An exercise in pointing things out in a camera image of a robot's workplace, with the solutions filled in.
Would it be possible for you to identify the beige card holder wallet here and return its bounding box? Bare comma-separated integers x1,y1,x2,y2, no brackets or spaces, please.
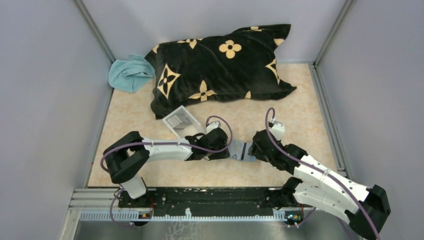
228,139,256,163

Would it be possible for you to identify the black floral pillow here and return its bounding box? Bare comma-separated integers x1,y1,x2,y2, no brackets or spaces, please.
145,24,296,119

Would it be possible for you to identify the white plastic card box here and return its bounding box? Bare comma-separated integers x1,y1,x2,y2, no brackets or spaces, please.
162,105,206,138

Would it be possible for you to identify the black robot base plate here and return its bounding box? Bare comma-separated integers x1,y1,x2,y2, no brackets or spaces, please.
118,187,301,217

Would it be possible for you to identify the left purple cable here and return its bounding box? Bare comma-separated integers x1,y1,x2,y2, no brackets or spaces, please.
100,115,234,229

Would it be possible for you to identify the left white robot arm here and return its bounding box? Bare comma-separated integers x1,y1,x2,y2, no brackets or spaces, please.
101,121,232,207

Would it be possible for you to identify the white cards stack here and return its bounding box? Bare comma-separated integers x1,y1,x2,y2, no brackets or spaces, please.
166,114,192,130

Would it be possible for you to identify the purple cable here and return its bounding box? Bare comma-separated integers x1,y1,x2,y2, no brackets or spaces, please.
100,115,234,229
264,107,382,240

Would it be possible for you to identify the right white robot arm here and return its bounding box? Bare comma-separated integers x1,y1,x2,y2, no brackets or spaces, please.
248,122,391,240

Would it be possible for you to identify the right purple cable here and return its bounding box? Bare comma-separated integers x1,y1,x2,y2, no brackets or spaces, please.
264,107,382,240

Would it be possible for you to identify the light blue cloth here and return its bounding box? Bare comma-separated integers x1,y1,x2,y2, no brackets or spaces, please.
108,54,155,93

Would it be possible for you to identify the aluminium frame rail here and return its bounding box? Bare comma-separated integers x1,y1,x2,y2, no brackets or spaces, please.
67,187,369,223

